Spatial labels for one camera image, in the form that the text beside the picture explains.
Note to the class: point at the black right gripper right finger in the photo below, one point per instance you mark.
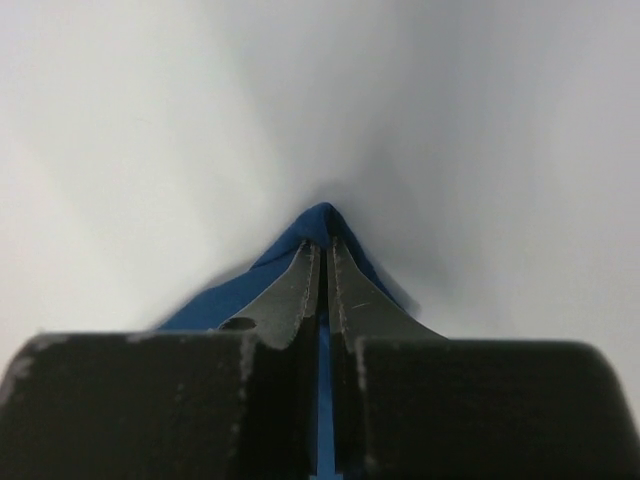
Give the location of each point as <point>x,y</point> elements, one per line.
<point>409,403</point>

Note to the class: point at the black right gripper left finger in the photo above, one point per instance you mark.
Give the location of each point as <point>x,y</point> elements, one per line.
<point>238,402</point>

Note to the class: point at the blue t shirt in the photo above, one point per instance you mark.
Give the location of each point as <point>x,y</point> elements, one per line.
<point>215,304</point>

